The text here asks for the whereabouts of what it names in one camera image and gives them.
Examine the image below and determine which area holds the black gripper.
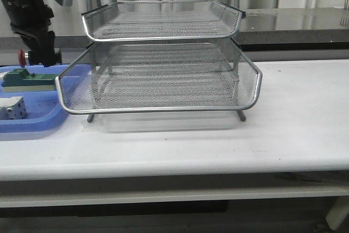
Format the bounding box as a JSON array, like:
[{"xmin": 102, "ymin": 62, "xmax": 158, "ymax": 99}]
[{"xmin": 2, "ymin": 0, "xmax": 57, "ymax": 67}]

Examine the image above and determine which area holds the red emergency stop button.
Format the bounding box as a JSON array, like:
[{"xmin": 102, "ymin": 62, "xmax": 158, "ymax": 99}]
[{"xmin": 17, "ymin": 49, "xmax": 62, "ymax": 68}]

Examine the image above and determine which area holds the silver mesh tray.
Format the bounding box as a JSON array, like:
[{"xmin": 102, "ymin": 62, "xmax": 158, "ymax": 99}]
[
  {"xmin": 55, "ymin": 40, "xmax": 262, "ymax": 115},
  {"xmin": 82, "ymin": 0, "xmax": 244, "ymax": 42},
  {"xmin": 89, "ymin": 66, "xmax": 238, "ymax": 113}
]

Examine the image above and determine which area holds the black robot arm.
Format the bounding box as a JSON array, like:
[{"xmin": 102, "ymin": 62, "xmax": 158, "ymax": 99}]
[{"xmin": 1, "ymin": 0, "xmax": 58, "ymax": 67}]

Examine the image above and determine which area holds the green and beige relay block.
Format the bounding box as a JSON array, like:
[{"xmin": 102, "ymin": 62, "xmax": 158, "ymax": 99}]
[{"xmin": 1, "ymin": 68, "xmax": 57, "ymax": 93}]

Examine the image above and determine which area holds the silver mesh bottom tray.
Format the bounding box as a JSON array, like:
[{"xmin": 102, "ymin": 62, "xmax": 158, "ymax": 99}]
[{"xmin": 89, "ymin": 66, "xmax": 238, "ymax": 113}]

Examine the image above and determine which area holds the blue plastic tray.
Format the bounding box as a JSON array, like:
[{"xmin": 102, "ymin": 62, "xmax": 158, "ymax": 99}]
[{"xmin": 1, "ymin": 64, "xmax": 91, "ymax": 133}]

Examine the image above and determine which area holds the white circuit breaker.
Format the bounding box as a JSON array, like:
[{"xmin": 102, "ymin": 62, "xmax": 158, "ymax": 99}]
[{"xmin": 1, "ymin": 97, "xmax": 27, "ymax": 120}]

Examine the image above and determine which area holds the silver mesh top tray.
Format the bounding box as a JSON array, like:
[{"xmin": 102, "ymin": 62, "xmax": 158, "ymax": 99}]
[{"xmin": 82, "ymin": 0, "xmax": 244, "ymax": 42}]

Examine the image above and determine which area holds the dark steel counter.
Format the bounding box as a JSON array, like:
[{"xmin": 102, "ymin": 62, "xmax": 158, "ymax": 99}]
[{"xmin": 1, "ymin": 8, "xmax": 348, "ymax": 51}]

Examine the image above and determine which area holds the white table leg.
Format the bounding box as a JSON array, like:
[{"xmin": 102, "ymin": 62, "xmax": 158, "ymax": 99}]
[{"xmin": 326, "ymin": 196, "xmax": 349, "ymax": 230}]

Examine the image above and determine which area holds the grey metal rack frame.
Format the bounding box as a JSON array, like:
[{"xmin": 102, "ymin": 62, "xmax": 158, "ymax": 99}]
[{"xmin": 85, "ymin": 0, "xmax": 246, "ymax": 123}]

